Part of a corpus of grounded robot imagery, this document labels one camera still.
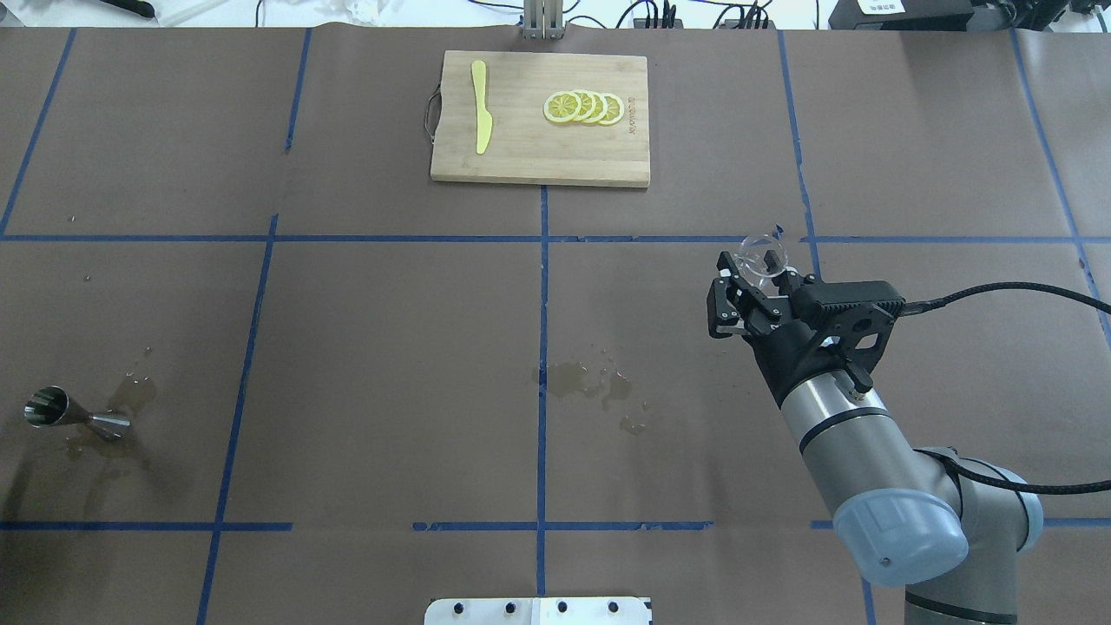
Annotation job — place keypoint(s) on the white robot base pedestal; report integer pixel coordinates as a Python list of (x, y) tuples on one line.
[(541, 610)]

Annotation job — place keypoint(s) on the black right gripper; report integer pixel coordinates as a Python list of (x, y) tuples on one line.
[(779, 358)]

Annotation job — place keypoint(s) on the black small pc box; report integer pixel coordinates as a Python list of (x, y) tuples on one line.
[(901, 15)]

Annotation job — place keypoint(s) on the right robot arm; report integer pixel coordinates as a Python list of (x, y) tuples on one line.
[(946, 529)]

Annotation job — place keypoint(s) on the yellow plastic knife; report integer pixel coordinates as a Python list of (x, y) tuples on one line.
[(484, 118)]

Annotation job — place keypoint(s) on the steel jigger measuring cup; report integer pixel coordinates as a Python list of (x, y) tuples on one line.
[(52, 406)]

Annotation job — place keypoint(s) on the bamboo cutting board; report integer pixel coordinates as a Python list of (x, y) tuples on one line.
[(525, 147)]

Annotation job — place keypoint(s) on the aluminium frame post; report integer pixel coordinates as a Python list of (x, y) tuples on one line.
[(543, 20)]

